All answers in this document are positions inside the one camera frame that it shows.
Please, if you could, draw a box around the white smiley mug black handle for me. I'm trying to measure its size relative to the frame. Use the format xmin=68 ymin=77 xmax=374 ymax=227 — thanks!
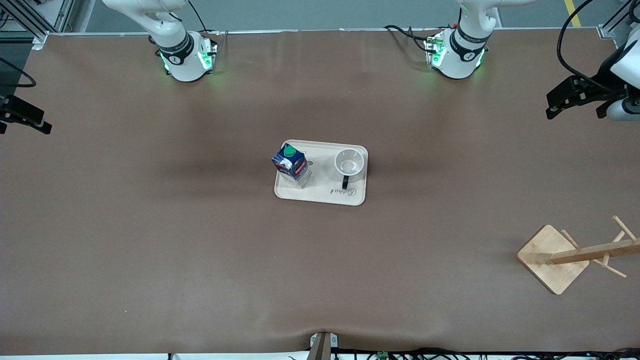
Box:
xmin=334 ymin=148 xmax=365 ymax=190

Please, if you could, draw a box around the blue milk carton green cap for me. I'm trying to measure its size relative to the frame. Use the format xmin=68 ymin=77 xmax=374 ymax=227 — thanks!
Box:
xmin=271 ymin=143 xmax=312 ymax=189

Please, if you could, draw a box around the wooden mug tree rack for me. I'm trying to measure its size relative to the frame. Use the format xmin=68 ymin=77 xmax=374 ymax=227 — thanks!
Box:
xmin=516 ymin=215 xmax=640 ymax=296

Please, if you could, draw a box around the brown table cover mat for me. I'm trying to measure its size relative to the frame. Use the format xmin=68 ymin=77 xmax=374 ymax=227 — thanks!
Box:
xmin=0 ymin=29 xmax=640 ymax=357

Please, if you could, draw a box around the cream rectangular serving tray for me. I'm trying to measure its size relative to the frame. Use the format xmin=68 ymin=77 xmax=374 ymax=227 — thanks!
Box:
xmin=274 ymin=139 xmax=369 ymax=206

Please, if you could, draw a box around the aluminium frame profile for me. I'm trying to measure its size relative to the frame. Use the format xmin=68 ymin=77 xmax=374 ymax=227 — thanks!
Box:
xmin=597 ymin=0 xmax=640 ymax=40
xmin=0 ymin=0 xmax=77 ymax=51

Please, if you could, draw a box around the black left arm base cable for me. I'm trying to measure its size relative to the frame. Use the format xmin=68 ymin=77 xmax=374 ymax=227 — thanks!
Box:
xmin=383 ymin=24 xmax=432 ymax=54

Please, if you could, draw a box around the black arm base cable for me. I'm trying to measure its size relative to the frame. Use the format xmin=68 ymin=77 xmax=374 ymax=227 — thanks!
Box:
xmin=187 ymin=0 xmax=222 ymax=37
xmin=383 ymin=24 xmax=432 ymax=54

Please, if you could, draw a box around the black right arm base cable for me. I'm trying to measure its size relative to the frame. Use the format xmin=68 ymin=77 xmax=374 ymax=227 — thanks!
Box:
xmin=187 ymin=0 xmax=222 ymax=37

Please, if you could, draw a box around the aluminium table edge rail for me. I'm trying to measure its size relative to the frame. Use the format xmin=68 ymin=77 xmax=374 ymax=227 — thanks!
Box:
xmin=47 ymin=27 xmax=601 ymax=37

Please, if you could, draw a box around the grey metal clamp bracket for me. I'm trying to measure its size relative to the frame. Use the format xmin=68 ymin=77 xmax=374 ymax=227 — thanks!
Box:
xmin=310 ymin=332 xmax=340 ymax=352

